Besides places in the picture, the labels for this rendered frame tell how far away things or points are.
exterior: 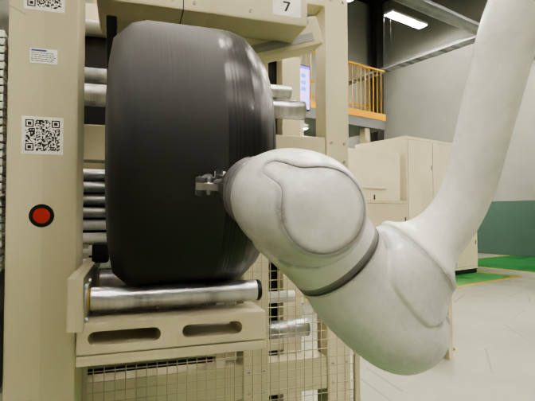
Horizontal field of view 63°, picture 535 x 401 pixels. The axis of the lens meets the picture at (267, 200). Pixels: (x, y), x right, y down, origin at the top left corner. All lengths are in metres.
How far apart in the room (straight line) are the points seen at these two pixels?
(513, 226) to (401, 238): 12.41
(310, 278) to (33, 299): 0.69
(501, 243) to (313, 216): 12.71
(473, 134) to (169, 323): 0.63
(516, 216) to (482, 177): 12.33
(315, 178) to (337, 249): 0.06
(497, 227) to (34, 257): 12.52
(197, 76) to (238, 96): 0.08
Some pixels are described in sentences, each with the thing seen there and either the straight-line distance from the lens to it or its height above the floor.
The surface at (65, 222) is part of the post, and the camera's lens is 0.97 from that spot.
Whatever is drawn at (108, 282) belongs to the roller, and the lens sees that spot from 1.18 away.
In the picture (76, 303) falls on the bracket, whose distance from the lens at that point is 0.87.
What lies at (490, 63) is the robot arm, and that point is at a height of 1.21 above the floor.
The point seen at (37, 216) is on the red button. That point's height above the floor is 1.06.
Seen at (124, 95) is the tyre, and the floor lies 1.27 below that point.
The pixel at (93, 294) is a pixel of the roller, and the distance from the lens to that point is 0.91.
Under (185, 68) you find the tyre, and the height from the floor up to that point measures 1.32.
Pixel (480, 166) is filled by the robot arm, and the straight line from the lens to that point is 0.50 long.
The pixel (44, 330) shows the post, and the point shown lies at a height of 0.83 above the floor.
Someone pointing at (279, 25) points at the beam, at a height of 1.64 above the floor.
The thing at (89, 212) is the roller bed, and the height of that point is 1.07.
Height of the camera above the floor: 1.06
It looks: 2 degrees up
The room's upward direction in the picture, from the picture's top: straight up
